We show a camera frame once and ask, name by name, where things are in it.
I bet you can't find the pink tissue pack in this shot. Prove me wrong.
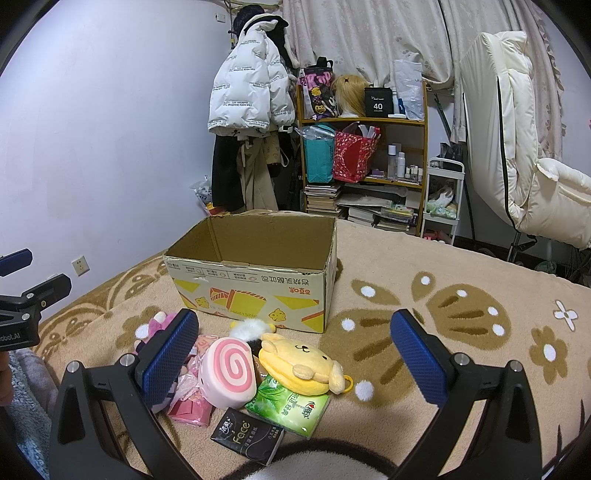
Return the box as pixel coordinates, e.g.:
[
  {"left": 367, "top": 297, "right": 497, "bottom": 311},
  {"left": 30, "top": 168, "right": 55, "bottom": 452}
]
[{"left": 166, "top": 335, "right": 218, "bottom": 427}]

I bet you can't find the floral curtain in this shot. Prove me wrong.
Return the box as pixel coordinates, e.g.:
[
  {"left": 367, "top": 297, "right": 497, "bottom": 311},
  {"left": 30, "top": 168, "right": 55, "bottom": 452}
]
[{"left": 283, "top": 0, "right": 565, "bottom": 158}]

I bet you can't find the wooden shelf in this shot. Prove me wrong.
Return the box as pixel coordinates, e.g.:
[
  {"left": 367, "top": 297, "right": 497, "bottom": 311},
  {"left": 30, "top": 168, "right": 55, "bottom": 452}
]
[{"left": 297, "top": 85, "right": 428, "bottom": 236}]

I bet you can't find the black and pink bag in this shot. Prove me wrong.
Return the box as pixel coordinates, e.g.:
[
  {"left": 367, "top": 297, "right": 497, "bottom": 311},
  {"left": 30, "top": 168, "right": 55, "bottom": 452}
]
[{"left": 298, "top": 57, "right": 339, "bottom": 121}]

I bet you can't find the pink swirl roll plush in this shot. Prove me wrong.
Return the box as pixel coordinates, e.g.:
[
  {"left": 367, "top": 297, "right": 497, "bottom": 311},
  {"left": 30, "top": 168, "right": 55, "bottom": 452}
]
[{"left": 198, "top": 337, "right": 257, "bottom": 409}]

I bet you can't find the red gift bag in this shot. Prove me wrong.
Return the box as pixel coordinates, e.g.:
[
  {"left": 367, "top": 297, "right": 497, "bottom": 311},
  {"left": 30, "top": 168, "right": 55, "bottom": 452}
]
[{"left": 332, "top": 127, "right": 381, "bottom": 183}]

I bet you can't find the green tissue pack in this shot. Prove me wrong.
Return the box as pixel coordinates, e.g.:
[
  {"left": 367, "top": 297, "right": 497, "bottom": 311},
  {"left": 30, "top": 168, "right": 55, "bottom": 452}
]
[{"left": 245, "top": 375, "right": 331, "bottom": 439}]

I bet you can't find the wall power socket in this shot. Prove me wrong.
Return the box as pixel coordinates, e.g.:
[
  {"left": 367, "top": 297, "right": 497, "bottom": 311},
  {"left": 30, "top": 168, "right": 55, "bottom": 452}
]
[{"left": 71, "top": 255, "right": 90, "bottom": 276}]

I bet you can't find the beige hanging coat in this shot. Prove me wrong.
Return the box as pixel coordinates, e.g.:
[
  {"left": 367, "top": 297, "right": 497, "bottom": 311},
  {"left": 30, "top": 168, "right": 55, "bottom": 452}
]
[{"left": 236, "top": 133, "right": 280, "bottom": 211}]

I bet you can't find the beige floral blanket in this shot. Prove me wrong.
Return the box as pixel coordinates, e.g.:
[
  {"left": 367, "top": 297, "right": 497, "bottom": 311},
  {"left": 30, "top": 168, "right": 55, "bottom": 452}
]
[{"left": 34, "top": 209, "right": 591, "bottom": 480}]

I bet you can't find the open cardboard box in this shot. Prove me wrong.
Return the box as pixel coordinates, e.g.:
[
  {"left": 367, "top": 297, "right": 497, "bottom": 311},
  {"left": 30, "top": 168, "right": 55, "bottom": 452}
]
[{"left": 164, "top": 210, "right": 338, "bottom": 334}]

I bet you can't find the white trolley cart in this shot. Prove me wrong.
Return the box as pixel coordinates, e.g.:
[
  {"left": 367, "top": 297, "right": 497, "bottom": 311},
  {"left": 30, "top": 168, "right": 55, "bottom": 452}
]
[{"left": 420, "top": 157, "right": 465, "bottom": 245}]

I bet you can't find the cream padded chair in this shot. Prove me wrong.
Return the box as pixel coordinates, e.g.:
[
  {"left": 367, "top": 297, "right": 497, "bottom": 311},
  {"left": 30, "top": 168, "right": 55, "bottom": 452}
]
[{"left": 460, "top": 31, "right": 590, "bottom": 249}]

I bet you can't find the stack of books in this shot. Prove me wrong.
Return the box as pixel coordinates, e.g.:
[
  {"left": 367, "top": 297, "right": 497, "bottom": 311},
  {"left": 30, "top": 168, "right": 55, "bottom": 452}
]
[{"left": 304, "top": 184, "right": 342, "bottom": 217}]

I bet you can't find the blonde wig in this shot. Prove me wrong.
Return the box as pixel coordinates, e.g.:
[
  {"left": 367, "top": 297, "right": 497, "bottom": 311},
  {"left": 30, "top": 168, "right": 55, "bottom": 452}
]
[{"left": 332, "top": 75, "right": 369, "bottom": 118}]

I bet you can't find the black Face tissue pack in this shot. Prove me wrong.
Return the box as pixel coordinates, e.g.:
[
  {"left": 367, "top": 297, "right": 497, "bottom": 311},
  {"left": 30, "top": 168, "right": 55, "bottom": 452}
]
[{"left": 211, "top": 408, "right": 286, "bottom": 466}]

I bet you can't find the pink bear plush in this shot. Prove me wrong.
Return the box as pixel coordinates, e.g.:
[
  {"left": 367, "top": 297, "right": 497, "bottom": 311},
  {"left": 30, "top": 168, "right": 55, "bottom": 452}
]
[{"left": 134, "top": 311, "right": 175, "bottom": 353}]

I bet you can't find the black box labelled 40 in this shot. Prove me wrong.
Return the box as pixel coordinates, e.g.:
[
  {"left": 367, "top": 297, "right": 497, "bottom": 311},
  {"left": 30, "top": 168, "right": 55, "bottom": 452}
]
[{"left": 365, "top": 87, "right": 394, "bottom": 118}]

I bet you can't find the white fluffy plush keychain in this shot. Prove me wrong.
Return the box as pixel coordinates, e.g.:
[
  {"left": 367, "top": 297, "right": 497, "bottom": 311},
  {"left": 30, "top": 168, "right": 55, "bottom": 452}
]
[{"left": 228, "top": 319, "right": 276, "bottom": 357}]

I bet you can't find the person left hand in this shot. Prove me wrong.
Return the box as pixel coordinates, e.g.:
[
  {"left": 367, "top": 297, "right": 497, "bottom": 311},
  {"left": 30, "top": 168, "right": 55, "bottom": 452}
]
[{"left": 0, "top": 351, "right": 14, "bottom": 407}]

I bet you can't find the teal bag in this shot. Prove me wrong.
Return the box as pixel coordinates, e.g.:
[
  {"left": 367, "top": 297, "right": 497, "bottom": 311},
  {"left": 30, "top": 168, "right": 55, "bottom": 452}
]
[{"left": 303, "top": 124, "right": 335, "bottom": 184}]

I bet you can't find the white puffer jacket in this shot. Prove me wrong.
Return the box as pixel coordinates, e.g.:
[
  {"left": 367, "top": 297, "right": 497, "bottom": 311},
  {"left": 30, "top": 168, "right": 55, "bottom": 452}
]
[{"left": 207, "top": 13, "right": 296, "bottom": 138}]

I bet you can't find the yellow dog plush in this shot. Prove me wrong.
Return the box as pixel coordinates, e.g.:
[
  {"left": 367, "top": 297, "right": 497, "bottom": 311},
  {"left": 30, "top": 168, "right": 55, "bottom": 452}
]
[{"left": 259, "top": 333, "right": 353, "bottom": 397}]

